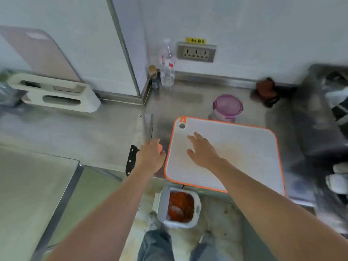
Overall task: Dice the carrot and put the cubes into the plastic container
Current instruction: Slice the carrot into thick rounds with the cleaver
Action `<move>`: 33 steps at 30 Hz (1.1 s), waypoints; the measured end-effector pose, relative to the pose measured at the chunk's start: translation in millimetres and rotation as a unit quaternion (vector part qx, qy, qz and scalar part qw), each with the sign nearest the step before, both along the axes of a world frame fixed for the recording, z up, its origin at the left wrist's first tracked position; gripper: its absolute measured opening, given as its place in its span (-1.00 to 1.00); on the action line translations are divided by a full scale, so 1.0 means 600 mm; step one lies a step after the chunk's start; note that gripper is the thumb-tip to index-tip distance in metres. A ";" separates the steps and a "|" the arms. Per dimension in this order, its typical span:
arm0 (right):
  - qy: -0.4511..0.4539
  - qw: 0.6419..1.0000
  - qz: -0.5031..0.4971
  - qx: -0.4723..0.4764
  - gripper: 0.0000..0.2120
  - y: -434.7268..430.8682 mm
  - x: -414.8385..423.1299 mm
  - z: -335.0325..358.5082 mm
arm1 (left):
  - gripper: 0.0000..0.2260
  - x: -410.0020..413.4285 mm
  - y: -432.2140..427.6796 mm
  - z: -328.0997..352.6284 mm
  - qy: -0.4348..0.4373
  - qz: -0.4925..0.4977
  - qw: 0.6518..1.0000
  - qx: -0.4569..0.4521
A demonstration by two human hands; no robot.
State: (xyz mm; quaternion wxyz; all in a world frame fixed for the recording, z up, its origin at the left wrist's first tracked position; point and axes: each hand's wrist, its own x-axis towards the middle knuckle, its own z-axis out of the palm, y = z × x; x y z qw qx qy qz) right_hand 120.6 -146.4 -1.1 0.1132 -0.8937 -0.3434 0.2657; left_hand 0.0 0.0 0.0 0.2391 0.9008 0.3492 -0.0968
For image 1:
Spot pale pink cutting board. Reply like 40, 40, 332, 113
0, 25, 82, 82

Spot dark red cloth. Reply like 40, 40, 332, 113
250, 77, 281, 108

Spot person's left forearm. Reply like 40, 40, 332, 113
46, 167, 161, 261

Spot white waste bin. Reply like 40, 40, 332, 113
152, 186, 202, 229

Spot black-handled kitchen knife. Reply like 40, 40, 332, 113
125, 113, 154, 177

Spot person's left hand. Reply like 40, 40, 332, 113
135, 138, 166, 176

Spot small gold-capped bottle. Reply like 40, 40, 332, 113
148, 65, 160, 90

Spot white orange-rimmed cutting board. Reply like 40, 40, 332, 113
164, 116, 286, 198

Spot grey wall socket panel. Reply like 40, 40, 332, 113
177, 42, 217, 63

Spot person's right forearm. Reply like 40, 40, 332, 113
208, 157, 348, 261

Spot person's right hand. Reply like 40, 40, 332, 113
186, 132, 228, 169

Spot pale green cabinet front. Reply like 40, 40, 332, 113
47, 167, 123, 248

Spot blue denim trousers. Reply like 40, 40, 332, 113
137, 229, 226, 261

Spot clear plastic water bottle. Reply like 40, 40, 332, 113
159, 38, 176, 87

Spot grey right shoe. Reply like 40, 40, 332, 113
199, 231, 214, 245

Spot white and black bag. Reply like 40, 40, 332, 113
322, 70, 348, 125

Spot purple lidded container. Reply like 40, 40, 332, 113
212, 94, 244, 123

